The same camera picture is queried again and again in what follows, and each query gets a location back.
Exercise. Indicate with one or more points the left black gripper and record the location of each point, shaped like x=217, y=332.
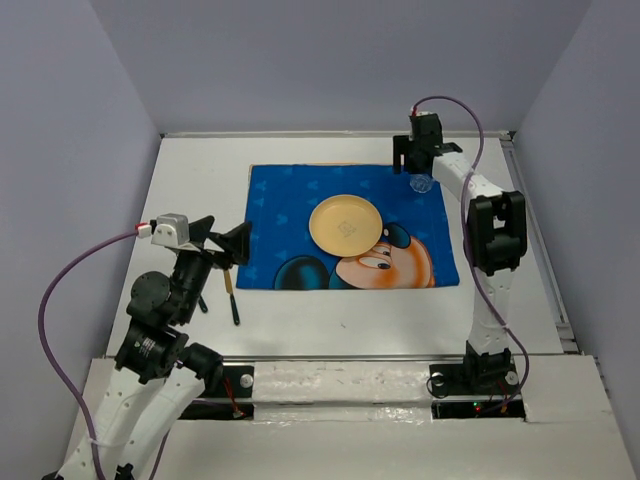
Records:
x=236, y=242

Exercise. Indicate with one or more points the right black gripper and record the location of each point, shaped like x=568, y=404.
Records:
x=402, y=145

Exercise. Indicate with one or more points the gold knife dark handle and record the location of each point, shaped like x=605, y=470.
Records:
x=230, y=292

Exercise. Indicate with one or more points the clear plastic cup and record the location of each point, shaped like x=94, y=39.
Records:
x=421, y=183

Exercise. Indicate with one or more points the tan round plate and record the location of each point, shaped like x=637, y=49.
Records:
x=345, y=225

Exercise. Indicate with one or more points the blue cartoon placemat cloth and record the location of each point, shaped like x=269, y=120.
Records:
x=414, y=250

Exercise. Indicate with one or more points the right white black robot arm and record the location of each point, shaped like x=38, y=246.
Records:
x=494, y=230

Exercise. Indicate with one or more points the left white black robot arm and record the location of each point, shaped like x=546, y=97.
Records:
x=157, y=371

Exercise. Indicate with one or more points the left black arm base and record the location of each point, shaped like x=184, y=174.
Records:
x=229, y=400

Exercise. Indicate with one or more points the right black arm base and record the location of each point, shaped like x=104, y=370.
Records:
x=455, y=398

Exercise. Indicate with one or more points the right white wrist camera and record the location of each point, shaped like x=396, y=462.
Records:
x=417, y=112

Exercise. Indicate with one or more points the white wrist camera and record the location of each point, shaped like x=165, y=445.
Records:
x=417, y=112
x=170, y=231

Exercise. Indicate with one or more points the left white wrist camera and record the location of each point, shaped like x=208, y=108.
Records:
x=170, y=231

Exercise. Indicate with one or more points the gold fork dark handle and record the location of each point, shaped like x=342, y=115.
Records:
x=202, y=305

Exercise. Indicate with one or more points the metal table edge rail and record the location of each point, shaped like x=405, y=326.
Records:
x=499, y=134

